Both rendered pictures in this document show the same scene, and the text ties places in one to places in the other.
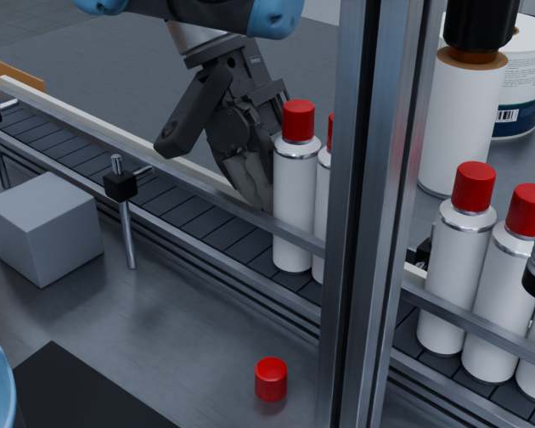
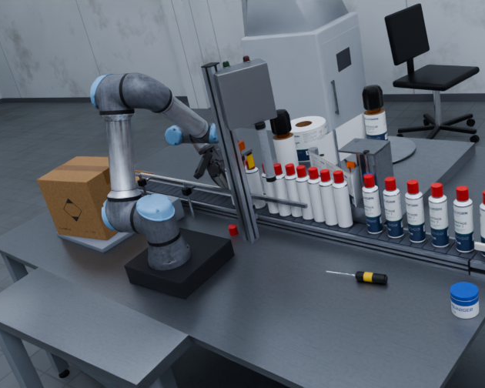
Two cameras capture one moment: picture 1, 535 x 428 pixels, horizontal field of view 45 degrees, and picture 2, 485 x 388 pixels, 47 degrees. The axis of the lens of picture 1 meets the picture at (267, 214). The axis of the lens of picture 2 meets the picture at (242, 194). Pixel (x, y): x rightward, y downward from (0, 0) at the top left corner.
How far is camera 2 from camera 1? 1.54 m
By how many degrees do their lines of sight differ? 12
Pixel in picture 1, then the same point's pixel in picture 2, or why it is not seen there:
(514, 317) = (282, 195)
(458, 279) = (269, 190)
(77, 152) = (171, 190)
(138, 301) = (196, 224)
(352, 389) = (244, 215)
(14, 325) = not seen: hidden behind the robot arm
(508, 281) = (276, 186)
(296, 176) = not seen: hidden behind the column
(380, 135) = (229, 156)
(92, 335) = not seen: hidden behind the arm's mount
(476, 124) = (288, 155)
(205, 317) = (215, 223)
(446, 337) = (273, 208)
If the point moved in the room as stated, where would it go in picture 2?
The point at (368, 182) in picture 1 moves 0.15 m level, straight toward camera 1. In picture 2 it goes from (231, 165) to (221, 184)
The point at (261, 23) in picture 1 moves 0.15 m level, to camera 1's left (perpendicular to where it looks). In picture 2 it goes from (212, 140) to (173, 148)
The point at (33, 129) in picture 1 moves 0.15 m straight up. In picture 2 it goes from (155, 187) to (145, 158)
